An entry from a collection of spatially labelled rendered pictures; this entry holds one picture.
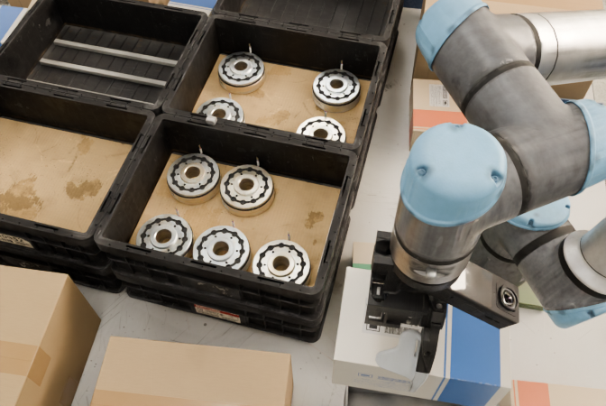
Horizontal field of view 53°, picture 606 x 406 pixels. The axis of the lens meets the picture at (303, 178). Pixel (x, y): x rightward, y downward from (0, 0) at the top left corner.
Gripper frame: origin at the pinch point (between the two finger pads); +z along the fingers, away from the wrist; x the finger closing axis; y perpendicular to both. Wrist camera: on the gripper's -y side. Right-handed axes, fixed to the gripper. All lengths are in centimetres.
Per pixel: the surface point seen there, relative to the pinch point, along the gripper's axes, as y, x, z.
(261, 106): 34, -57, 28
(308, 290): 15.9, -11.3, 17.8
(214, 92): 45, -59, 28
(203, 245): 36.6, -20.0, 24.5
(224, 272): 30.0, -12.2, 17.7
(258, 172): 30, -38, 25
